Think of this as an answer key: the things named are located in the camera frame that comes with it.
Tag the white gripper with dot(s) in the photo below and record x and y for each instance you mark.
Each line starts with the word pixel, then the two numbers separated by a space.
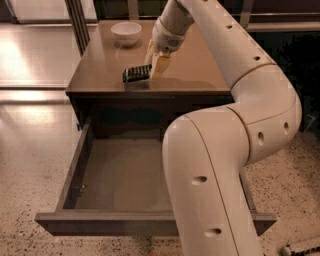
pixel 166 39

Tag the black rxbar chocolate bar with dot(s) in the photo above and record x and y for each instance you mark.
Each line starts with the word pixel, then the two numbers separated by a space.
pixel 136 73

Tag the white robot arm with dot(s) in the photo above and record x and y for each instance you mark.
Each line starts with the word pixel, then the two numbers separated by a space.
pixel 203 151

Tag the brown drawer cabinet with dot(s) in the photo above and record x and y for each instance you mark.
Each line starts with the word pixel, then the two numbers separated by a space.
pixel 110 106

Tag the open top drawer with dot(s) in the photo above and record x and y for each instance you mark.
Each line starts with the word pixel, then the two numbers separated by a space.
pixel 117 186

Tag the white ceramic bowl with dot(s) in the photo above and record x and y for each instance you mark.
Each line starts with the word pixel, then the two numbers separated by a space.
pixel 126 34

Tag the white power strip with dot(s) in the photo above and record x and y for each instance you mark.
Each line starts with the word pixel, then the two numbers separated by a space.
pixel 309 247

